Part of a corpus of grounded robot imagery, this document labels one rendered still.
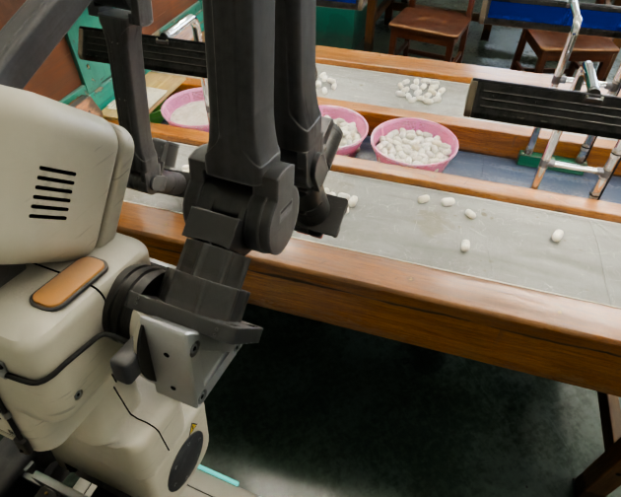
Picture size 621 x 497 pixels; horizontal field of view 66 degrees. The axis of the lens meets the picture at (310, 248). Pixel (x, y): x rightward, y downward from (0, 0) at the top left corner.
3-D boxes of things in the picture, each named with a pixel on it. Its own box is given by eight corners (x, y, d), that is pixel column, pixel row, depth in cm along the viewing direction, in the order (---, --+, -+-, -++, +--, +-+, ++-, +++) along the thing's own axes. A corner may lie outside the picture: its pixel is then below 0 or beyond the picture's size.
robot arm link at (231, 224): (175, 249, 47) (224, 264, 46) (209, 154, 48) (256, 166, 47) (215, 262, 56) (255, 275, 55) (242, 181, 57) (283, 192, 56)
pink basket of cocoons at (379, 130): (448, 198, 141) (454, 172, 134) (360, 182, 146) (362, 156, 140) (455, 150, 159) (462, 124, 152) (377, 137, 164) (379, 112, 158)
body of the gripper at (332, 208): (292, 188, 80) (282, 167, 73) (350, 203, 77) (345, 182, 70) (278, 223, 78) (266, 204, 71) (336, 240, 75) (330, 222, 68)
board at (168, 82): (137, 124, 153) (137, 121, 152) (98, 117, 156) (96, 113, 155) (186, 79, 175) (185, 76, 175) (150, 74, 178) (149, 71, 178)
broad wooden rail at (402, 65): (640, 149, 176) (666, 103, 163) (196, 82, 214) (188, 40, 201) (635, 132, 184) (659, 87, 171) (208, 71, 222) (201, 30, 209)
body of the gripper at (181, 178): (165, 168, 125) (148, 165, 118) (199, 175, 123) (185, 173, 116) (161, 192, 126) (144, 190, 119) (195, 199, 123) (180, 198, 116)
